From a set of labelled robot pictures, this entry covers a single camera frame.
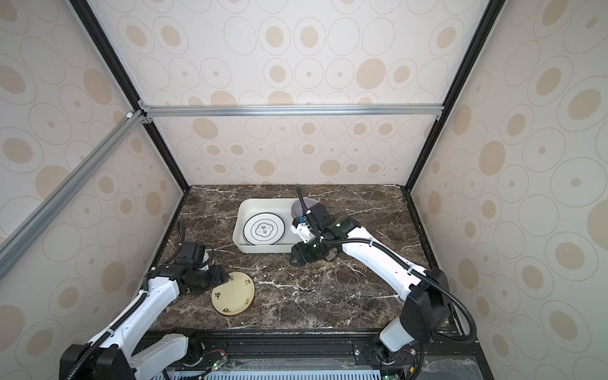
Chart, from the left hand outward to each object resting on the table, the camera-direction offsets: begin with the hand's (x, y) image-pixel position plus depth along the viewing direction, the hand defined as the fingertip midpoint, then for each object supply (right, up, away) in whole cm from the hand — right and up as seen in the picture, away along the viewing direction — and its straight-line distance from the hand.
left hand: (227, 275), depth 83 cm
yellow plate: (+2, -7, 0) cm, 8 cm away
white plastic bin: (+1, +24, +22) cm, 33 cm away
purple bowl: (+24, +24, +21) cm, 40 cm away
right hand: (+25, +7, -7) cm, 27 cm away
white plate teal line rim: (+10, +15, +17) cm, 25 cm away
